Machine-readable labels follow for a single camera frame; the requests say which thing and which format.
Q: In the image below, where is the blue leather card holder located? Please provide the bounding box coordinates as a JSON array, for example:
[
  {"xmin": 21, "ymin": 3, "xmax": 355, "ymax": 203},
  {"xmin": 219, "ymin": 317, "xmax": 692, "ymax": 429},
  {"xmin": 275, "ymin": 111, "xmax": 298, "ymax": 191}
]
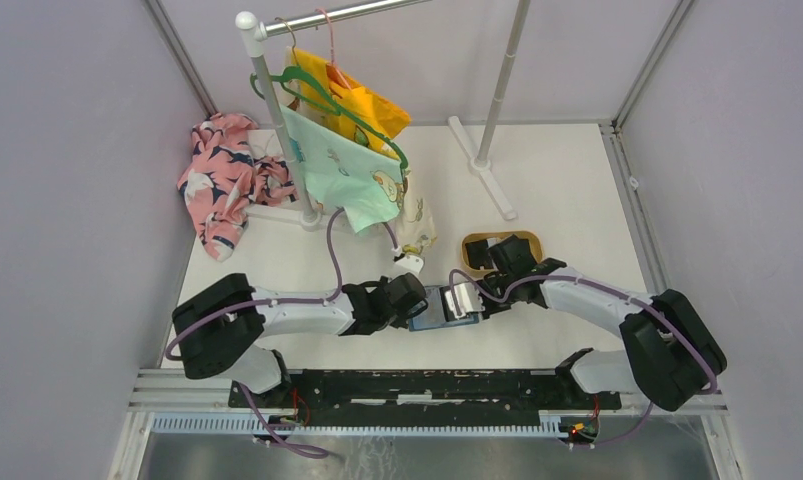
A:
[{"xmin": 408, "ymin": 286, "xmax": 482, "ymax": 332}]

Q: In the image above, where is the tan oval card tray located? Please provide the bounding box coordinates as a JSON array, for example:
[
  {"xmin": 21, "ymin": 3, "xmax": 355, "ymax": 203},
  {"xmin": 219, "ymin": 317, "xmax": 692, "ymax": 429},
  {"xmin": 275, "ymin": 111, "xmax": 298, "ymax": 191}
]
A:
[{"xmin": 460, "ymin": 230, "xmax": 544, "ymax": 276}]

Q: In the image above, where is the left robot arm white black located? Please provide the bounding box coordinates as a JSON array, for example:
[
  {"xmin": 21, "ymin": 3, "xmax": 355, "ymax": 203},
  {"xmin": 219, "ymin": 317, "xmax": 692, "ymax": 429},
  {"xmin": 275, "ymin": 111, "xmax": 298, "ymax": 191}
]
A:
[{"xmin": 165, "ymin": 273, "xmax": 428, "ymax": 408}]

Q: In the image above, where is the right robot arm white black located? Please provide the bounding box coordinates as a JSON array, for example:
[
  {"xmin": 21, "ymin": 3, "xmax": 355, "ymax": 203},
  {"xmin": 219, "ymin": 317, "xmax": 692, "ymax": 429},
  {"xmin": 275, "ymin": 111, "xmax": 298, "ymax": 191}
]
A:
[{"xmin": 464, "ymin": 234, "xmax": 727, "ymax": 412}]

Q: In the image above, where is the black card in tray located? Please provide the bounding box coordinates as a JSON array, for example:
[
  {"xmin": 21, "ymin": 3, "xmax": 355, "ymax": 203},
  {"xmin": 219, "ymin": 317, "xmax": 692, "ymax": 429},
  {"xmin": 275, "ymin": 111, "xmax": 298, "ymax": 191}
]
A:
[{"xmin": 464, "ymin": 238, "xmax": 493, "ymax": 271}]

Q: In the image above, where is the cream printed garment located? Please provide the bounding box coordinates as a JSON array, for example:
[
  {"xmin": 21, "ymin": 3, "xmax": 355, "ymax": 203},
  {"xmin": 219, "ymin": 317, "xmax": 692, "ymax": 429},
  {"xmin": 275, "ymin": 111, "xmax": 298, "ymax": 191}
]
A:
[{"xmin": 394, "ymin": 170, "xmax": 437, "ymax": 256}]

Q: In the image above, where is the mint green printed cloth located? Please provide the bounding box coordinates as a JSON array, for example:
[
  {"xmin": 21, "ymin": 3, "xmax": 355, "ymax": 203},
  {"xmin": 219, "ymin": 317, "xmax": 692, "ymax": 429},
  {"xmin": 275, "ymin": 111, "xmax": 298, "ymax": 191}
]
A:
[{"xmin": 283, "ymin": 110, "xmax": 403, "ymax": 233}]

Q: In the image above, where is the yellow garment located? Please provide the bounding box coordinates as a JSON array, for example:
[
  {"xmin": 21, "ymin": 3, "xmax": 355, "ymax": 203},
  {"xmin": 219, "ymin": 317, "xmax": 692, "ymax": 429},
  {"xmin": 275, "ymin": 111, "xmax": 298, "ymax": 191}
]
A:
[{"xmin": 286, "ymin": 47, "xmax": 411, "ymax": 159}]

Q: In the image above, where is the pink patterned garment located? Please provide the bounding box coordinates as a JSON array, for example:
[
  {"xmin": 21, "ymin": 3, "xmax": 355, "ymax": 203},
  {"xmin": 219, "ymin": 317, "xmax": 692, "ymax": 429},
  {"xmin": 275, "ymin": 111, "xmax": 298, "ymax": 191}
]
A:
[{"xmin": 177, "ymin": 113, "xmax": 298, "ymax": 262}]

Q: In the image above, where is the pink clothes hanger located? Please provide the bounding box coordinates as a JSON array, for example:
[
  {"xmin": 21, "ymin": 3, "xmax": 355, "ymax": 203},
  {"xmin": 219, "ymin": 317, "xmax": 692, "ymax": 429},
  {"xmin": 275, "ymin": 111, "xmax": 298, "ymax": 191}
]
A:
[{"xmin": 315, "ymin": 8, "xmax": 351, "ymax": 90}]

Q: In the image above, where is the green clothes hanger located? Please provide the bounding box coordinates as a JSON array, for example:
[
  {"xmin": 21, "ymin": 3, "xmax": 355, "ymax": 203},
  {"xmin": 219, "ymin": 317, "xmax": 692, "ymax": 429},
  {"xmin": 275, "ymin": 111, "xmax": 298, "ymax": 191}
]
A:
[{"xmin": 249, "ymin": 66, "xmax": 409, "ymax": 172}]

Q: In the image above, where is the white metal clothes rack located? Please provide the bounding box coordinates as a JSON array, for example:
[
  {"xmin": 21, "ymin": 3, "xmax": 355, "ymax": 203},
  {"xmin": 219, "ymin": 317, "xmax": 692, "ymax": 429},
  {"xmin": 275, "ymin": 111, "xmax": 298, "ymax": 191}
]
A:
[{"xmin": 235, "ymin": 0, "xmax": 533, "ymax": 232}]

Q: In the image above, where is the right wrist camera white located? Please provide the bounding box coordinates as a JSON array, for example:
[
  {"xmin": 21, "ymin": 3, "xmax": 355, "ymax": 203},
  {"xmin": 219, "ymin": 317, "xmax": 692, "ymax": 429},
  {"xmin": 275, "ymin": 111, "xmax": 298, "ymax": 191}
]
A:
[{"xmin": 443, "ymin": 282, "xmax": 485, "ymax": 321}]

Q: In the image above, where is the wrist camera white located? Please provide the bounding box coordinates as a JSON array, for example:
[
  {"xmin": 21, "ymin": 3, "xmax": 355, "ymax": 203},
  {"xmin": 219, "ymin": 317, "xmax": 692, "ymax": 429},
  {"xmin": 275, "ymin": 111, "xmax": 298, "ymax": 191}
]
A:
[
  {"xmin": 392, "ymin": 252, "xmax": 425, "ymax": 276},
  {"xmin": 443, "ymin": 282, "xmax": 485, "ymax": 321}
]

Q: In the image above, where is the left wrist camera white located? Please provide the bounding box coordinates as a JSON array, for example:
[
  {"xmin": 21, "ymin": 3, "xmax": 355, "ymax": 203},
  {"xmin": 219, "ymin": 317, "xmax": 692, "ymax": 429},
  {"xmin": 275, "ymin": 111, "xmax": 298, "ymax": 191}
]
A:
[{"xmin": 392, "ymin": 252, "xmax": 425, "ymax": 276}]

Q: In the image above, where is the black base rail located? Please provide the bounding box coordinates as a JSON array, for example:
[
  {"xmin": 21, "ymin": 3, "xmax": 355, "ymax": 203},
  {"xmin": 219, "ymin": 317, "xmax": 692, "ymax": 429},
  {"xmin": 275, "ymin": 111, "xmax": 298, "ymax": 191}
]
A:
[{"xmin": 252, "ymin": 369, "xmax": 622, "ymax": 427}]

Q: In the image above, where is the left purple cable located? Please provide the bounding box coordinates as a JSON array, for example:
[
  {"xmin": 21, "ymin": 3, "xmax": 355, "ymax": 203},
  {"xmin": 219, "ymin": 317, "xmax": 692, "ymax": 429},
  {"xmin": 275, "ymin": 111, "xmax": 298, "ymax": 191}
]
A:
[{"xmin": 165, "ymin": 209, "xmax": 402, "ymax": 460}]

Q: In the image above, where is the white slotted cable duct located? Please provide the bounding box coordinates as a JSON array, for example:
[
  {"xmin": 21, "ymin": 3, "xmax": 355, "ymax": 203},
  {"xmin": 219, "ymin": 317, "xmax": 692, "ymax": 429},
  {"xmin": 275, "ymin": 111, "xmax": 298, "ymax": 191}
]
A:
[{"xmin": 150, "ymin": 412, "xmax": 576, "ymax": 440}]

